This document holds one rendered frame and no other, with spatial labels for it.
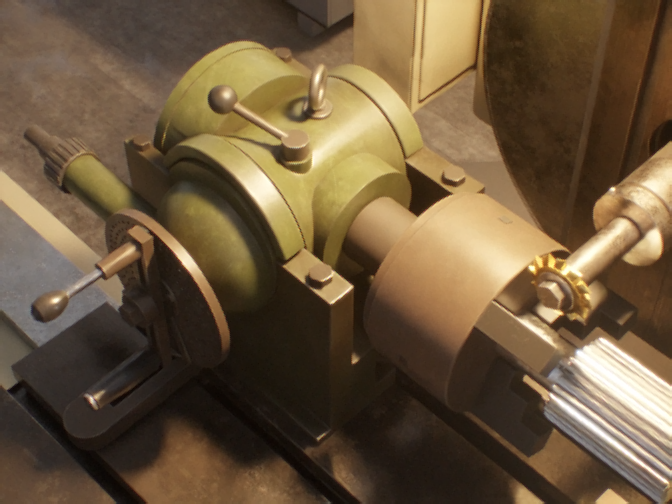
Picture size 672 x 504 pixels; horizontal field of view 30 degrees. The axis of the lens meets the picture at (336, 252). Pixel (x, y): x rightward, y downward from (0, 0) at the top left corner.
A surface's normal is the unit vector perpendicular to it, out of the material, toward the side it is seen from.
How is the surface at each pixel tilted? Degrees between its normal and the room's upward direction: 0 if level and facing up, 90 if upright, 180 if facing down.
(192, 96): 32
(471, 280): 24
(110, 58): 0
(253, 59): 17
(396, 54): 90
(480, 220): 9
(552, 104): 90
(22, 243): 0
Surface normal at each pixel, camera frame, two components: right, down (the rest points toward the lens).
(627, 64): -0.71, 0.52
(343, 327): 0.70, 0.53
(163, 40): 0.00, -0.66
